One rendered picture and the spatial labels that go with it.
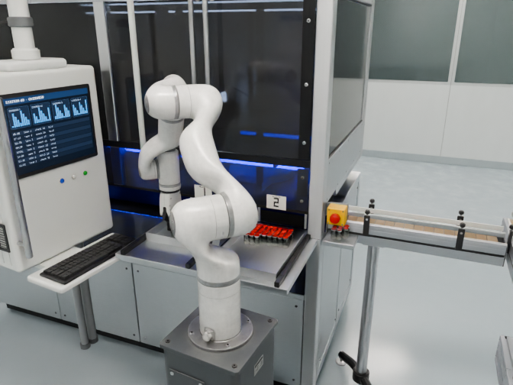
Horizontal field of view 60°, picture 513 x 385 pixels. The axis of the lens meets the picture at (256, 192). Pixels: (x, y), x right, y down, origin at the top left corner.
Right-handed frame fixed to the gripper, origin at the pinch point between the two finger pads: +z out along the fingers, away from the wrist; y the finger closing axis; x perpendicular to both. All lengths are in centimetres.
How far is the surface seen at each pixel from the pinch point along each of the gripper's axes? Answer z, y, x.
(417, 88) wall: 1, -480, 72
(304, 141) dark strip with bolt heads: -34, -20, 49
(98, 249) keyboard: 11.2, 11.6, -29.5
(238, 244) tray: 5.9, -3.8, 27.6
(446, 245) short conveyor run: 5, -31, 105
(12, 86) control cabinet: -56, 24, -46
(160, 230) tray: 5.7, -3.9, -8.9
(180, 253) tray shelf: 6.0, 11.0, 9.7
